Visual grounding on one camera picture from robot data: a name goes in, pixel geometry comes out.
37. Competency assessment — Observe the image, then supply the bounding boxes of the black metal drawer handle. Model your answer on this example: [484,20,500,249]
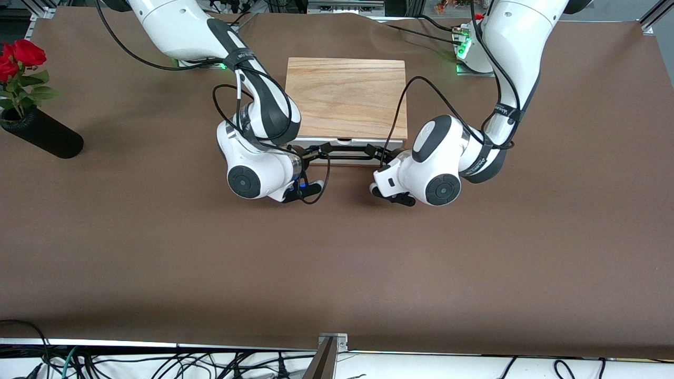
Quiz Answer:
[313,147,382,162]

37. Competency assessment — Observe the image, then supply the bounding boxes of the grey equipment box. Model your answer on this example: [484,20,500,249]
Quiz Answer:
[305,0,386,16]

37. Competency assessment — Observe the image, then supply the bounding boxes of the light wooden drawer cabinet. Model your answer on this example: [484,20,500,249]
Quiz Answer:
[284,57,409,142]

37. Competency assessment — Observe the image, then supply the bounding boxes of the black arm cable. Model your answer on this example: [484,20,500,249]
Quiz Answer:
[380,0,523,165]
[96,0,332,205]

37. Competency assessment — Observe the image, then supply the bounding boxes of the black base connector cables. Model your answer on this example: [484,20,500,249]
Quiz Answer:
[369,15,470,45]

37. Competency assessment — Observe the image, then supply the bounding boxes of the dark brown mounting post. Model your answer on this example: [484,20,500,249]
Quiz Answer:
[302,337,338,379]

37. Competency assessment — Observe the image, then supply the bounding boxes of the aluminium frame profile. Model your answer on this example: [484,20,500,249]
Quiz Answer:
[636,0,674,36]
[20,0,57,23]

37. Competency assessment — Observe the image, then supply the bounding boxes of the black cable bundle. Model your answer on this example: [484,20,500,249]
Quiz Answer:
[0,345,316,379]

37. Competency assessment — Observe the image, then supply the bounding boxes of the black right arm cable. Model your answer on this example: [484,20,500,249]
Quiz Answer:
[96,0,332,205]

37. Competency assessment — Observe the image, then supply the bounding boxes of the red rose with green leaves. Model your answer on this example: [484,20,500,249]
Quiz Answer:
[0,38,62,119]

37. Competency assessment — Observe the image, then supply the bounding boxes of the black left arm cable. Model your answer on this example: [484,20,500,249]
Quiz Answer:
[380,0,523,165]

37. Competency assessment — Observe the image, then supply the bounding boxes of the black cylindrical vase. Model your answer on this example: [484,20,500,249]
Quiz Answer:
[0,107,85,159]

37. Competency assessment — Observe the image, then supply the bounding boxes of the black looping cable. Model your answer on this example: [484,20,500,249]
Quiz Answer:
[0,319,52,379]

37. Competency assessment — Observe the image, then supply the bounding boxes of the teal cable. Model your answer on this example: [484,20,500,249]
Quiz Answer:
[59,346,81,379]

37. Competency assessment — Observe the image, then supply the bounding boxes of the small metal edge bracket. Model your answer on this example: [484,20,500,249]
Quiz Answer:
[318,333,349,352]

